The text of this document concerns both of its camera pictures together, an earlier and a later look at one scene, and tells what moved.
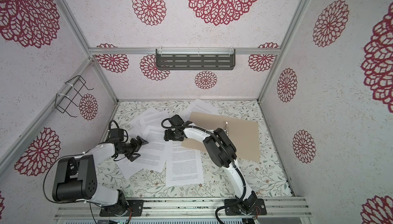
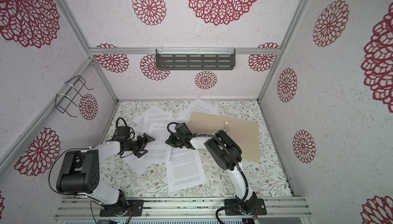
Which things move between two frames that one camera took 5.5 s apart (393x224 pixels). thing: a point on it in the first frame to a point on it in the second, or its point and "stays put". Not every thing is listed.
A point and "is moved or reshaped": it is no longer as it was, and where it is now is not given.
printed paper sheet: [200, 105] is moved or reshaped
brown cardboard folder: [244, 134] stays put
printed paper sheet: [183, 165] stays put
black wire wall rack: [62, 102] stays put
